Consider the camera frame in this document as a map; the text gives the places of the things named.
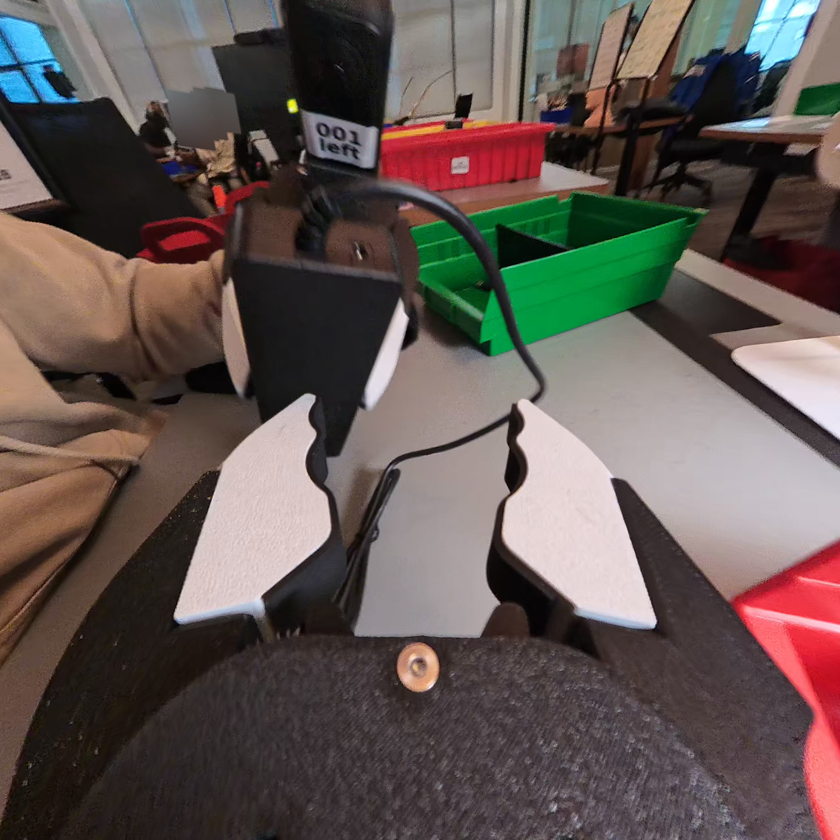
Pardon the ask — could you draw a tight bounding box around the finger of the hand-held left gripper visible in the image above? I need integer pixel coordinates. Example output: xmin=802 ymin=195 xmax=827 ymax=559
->
xmin=361 ymin=298 xmax=411 ymax=411
xmin=222 ymin=279 xmax=252 ymax=398

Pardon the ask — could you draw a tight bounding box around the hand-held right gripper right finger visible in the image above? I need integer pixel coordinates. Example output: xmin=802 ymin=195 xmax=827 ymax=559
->
xmin=487 ymin=399 xmax=657 ymax=630

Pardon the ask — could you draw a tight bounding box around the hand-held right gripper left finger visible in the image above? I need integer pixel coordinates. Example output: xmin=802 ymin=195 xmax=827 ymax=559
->
xmin=174 ymin=394 xmax=347 ymax=626

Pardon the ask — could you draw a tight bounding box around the green plastic bin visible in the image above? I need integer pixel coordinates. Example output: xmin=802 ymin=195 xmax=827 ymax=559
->
xmin=410 ymin=192 xmax=708 ymax=357
xmin=794 ymin=84 xmax=840 ymax=118

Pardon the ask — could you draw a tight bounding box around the red plastic bin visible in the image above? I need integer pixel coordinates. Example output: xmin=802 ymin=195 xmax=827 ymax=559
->
xmin=731 ymin=541 xmax=840 ymax=840

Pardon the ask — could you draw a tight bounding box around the person's left forearm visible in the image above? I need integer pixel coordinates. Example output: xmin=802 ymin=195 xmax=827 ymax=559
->
xmin=0 ymin=213 xmax=227 ymax=385

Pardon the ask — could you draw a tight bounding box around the black display board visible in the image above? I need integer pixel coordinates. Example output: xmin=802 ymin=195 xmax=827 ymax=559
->
xmin=211 ymin=29 xmax=303 ymax=165

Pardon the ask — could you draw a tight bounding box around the red bin yellow label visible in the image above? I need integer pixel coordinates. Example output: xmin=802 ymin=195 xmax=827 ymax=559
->
xmin=381 ymin=120 xmax=555 ymax=193

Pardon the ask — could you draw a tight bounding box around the black bin divider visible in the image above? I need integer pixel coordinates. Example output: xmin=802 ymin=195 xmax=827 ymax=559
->
xmin=495 ymin=223 xmax=571 ymax=269

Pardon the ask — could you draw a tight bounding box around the black board panel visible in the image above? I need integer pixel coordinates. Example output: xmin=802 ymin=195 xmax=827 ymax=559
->
xmin=0 ymin=98 xmax=201 ymax=257

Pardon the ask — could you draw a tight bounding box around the person's beige hoodie torso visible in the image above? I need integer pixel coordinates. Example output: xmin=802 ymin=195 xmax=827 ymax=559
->
xmin=0 ymin=328 xmax=165 ymax=664

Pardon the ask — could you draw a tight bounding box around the wooden notice board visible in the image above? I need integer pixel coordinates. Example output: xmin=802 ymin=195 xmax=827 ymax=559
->
xmin=587 ymin=3 xmax=634 ymax=89
xmin=617 ymin=0 xmax=695 ymax=81

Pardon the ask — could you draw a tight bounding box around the framed black-white marker sign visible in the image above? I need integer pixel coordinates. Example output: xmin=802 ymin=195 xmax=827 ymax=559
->
xmin=0 ymin=121 xmax=55 ymax=212

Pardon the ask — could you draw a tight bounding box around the red handled crate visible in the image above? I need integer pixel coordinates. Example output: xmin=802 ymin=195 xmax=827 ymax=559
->
xmin=139 ymin=217 xmax=231 ymax=265
xmin=213 ymin=180 xmax=271 ymax=217

